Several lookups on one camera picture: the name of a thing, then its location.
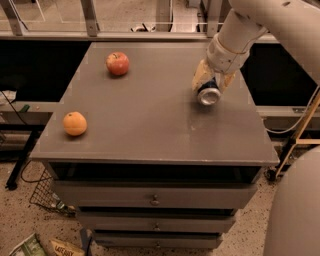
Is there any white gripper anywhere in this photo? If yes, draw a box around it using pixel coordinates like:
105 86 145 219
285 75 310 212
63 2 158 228
192 33 250 93

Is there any blue pepsi can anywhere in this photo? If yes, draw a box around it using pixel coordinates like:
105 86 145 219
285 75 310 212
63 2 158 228
197 78 221 106

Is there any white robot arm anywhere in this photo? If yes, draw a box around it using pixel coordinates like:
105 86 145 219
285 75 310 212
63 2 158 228
192 0 320 256

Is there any red apple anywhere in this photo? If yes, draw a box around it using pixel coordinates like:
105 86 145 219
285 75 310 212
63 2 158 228
106 52 129 76

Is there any grey drawer cabinet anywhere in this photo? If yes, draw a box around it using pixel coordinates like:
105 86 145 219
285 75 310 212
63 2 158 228
29 41 280 250

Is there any orange fruit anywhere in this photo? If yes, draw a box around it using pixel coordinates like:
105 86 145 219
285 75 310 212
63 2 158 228
63 112 87 136

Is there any grey metal railing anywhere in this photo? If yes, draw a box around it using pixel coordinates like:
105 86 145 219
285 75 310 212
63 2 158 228
0 0 279 44

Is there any top grey drawer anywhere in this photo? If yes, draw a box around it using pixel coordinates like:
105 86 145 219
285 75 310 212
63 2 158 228
53 181 257 209

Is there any grey drawer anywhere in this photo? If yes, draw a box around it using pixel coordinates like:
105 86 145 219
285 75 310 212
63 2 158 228
77 212 235 233
93 232 222 249
53 181 257 209

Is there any middle grey drawer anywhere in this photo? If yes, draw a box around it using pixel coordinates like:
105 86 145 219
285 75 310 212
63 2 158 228
77 212 235 233

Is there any bottom grey drawer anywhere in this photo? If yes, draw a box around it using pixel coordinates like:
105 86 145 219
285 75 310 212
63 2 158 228
93 232 222 249

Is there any yellow chip bag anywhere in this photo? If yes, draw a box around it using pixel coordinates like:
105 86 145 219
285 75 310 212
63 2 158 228
50 239 85 256

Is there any green chip bag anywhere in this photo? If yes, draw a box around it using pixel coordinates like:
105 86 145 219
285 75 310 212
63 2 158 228
9 233 48 256

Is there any black wire basket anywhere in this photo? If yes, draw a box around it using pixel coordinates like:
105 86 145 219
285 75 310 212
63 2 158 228
29 170 75 216

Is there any black table frame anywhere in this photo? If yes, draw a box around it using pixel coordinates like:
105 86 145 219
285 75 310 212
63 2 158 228
0 124 45 191

